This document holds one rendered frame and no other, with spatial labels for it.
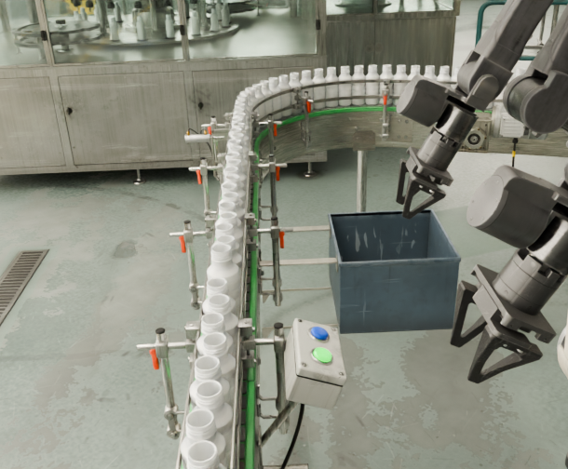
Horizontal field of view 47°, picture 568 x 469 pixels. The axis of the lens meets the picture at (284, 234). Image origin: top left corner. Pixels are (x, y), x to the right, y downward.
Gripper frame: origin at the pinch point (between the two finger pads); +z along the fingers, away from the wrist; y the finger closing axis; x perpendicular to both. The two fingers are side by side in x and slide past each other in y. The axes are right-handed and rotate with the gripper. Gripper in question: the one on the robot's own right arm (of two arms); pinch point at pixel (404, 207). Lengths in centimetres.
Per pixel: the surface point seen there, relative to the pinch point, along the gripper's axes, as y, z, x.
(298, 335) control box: 16.1, 22.8, -10.7
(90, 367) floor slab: -125, 164, -39
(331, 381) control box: 24.6, 23.1, -5.0
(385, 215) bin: -70, 27, 24
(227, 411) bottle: 34.5, 27.1, -20.3
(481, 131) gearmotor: -145, 3, 68
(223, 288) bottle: 6.2, 25.2, -23.7
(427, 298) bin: -40, 33, 34
